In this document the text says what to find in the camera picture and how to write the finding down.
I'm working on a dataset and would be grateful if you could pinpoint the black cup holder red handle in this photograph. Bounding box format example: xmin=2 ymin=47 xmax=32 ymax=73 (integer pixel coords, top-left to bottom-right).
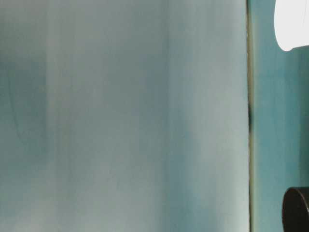
xmin=281 ymin=186 xmax=309 ymax=232

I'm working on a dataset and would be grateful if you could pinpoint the white paper cup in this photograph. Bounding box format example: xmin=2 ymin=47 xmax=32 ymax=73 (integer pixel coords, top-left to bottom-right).
xmin=274 ymin=0 xmax=309 ymax=52

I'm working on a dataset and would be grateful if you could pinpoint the blue-green table cloth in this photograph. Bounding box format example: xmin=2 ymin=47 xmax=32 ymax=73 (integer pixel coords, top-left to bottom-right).
xmin=248 ymin=0 xmax=309 ymax=232

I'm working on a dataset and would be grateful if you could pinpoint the pale grey-green backdrop cloth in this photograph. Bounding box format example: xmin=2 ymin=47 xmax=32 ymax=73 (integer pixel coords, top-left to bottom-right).
xmin=0 ymin=0 xmax=250 ymax=232

